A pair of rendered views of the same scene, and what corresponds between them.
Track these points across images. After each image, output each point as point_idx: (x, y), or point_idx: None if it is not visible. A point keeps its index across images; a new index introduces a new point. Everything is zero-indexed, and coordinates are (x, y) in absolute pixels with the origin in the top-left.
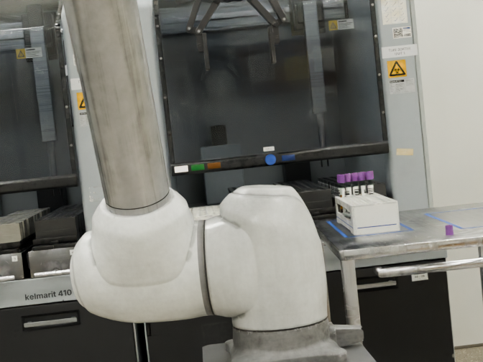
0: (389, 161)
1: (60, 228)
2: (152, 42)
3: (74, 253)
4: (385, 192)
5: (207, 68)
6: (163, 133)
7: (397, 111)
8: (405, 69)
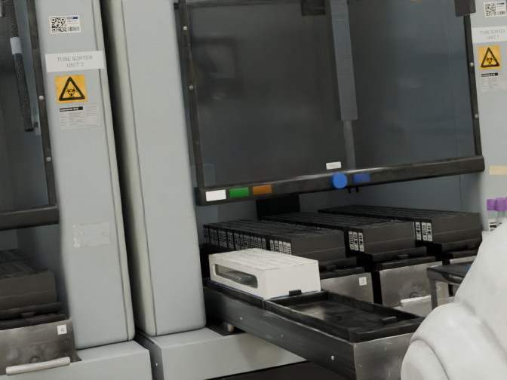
0: (480, 182)
1: (29, 292)
2: (170, 3)
3: (450, 360)
4: (479, 225)
5: (472, 10)
6: (185, 141)
7: (490, 115)
8: (499, 59)
